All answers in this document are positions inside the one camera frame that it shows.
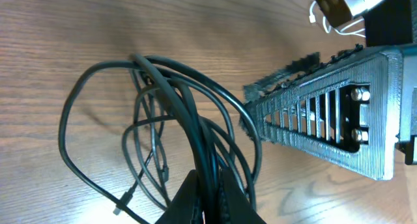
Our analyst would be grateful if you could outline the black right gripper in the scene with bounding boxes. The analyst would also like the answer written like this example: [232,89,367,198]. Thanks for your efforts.
[244,44,416,180]

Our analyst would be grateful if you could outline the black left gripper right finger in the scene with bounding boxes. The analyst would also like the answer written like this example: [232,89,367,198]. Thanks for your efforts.
[218,169,266,224]

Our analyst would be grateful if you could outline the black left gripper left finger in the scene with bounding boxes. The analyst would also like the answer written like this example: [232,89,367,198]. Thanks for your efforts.
[156,170,204,224]

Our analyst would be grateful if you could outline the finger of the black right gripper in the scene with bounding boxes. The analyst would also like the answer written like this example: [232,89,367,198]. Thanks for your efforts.
[243,44,364,102]

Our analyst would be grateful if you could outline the white USB cable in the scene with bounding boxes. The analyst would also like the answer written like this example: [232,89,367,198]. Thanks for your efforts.
[308,1,367,38]

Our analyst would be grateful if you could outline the black USB cable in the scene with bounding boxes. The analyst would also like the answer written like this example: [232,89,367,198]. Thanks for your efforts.
[57,53,263,224]

